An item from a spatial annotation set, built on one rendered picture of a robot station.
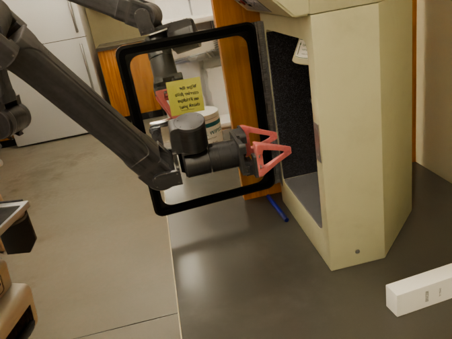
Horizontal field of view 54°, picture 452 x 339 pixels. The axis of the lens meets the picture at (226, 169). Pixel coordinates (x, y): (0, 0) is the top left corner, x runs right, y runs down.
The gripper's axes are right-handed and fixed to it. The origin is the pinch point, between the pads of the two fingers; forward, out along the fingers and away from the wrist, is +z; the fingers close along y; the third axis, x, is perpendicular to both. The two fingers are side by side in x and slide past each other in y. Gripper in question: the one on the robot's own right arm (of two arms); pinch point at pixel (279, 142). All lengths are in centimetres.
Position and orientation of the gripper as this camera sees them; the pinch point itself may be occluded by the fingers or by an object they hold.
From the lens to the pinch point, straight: 91.5
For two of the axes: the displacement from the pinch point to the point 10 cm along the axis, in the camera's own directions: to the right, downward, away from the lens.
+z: 9.7, -2.2, 1.0
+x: 1.6, 9.1, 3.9
